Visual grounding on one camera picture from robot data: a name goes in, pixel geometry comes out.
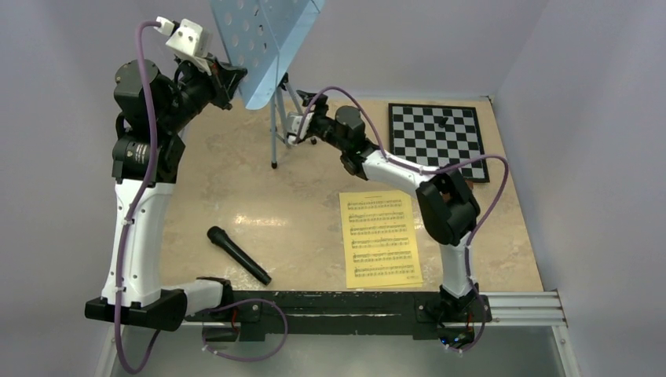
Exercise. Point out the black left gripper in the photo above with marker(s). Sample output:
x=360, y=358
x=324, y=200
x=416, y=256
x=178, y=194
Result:
x=228, y=77

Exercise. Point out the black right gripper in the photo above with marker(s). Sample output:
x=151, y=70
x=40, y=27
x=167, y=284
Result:
x=321, y=107

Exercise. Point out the light blue music stand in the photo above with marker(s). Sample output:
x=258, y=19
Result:
x=264, y=37

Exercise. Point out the yellow sheet music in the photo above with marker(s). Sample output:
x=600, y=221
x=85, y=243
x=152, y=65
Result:
x=370, y=210
x=382, y=257

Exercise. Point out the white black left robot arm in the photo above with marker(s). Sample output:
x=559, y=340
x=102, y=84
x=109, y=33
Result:
x=154, y=109

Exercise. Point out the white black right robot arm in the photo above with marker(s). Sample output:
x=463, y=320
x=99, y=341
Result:
x=447, y=205

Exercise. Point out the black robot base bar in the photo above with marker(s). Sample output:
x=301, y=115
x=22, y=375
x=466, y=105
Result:
x=422, y=315

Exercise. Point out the black white chessboard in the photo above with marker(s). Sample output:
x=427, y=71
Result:
x=415, y=136

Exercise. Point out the black microphone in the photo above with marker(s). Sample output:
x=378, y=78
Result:
x=220, y=238

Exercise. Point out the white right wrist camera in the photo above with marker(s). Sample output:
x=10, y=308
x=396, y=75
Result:
x=296, y=127

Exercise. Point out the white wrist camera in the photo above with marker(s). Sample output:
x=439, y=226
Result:
x=296, y=127
x=187, y=40

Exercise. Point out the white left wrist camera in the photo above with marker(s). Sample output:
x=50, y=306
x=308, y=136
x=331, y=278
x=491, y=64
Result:
x=187, y=40

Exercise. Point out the aluminium frame rail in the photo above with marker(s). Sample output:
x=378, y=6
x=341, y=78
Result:
x=518, y=309

